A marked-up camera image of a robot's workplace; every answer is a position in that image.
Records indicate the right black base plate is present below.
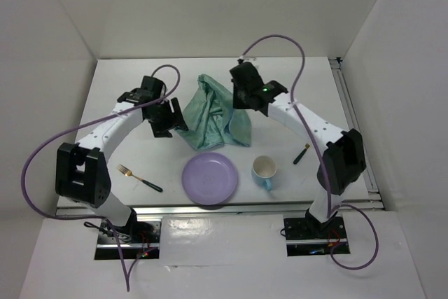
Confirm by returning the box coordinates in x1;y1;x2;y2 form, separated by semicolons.
282;216;347;241

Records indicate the gold knife green handle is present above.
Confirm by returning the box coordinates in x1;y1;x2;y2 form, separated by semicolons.
293;144;310;165

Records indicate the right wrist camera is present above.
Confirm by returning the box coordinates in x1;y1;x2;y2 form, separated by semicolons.
230;62;263;88

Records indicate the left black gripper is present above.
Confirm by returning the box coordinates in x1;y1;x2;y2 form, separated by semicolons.
146;97;188;138

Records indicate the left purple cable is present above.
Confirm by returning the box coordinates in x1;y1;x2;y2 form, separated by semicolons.
21;64;181;293

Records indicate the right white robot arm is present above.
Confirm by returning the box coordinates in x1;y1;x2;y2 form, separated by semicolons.
232;80;366;237

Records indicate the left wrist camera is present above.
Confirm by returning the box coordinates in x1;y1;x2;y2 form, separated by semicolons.
141;76;166;99

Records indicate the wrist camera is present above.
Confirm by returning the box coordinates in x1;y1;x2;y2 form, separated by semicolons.
230;62;263;88
141;76;166;99

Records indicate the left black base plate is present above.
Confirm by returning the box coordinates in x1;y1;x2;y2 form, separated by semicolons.
83;220;160;244

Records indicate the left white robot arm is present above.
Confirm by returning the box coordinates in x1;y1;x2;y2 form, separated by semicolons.
55;89;188;242

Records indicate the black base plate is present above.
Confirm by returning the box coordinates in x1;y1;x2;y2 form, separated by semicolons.
83;220;160;244
282;216;347;241

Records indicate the teal patterned satin cloth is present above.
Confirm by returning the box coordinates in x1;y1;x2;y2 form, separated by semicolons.
175;74;252;151

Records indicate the light blue mug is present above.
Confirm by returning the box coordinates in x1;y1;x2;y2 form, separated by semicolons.
251;155;277;192

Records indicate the lilac plastic plate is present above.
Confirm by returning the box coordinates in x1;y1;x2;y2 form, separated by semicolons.
181;152;239;206

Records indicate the aluminium frame rail front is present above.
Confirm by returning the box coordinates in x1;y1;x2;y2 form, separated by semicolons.
56;200;384;216

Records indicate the aluminium frame rail right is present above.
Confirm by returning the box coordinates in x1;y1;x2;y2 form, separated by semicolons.
328;57;385;211

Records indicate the aluminium frame rail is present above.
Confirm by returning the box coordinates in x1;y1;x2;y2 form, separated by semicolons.
56;200;384;216
328;57;385;211

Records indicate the gold fork green handle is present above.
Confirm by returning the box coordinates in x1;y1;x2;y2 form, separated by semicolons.
117;164;164;193

